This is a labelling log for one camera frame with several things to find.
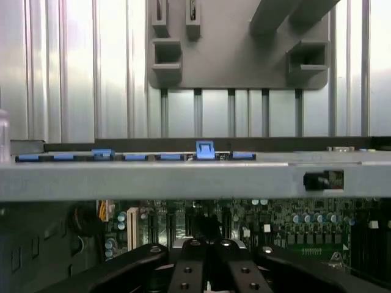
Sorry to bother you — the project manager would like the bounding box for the white expansion slot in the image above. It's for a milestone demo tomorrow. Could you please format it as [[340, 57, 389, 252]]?
[[126, 207, 137, 251]]

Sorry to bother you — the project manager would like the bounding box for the yellow and black wire bundle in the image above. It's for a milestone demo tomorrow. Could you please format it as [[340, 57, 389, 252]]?
[[68, 200, 115, 239]]

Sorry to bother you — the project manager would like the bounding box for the green motherboard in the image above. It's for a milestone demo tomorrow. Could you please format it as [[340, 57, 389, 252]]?
[[96, 198, 391, 275]]

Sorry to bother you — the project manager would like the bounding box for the grey part rack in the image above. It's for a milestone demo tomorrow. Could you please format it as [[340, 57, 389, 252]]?
[[145, 0, 343, 92]]

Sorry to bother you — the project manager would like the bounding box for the grey power supply unit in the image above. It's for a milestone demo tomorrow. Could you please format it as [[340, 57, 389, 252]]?
[[0, 201, 106, 293]]

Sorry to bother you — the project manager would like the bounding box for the black open PC case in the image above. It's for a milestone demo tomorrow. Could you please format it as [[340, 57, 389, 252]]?
[[0, 108, 391, 293]]

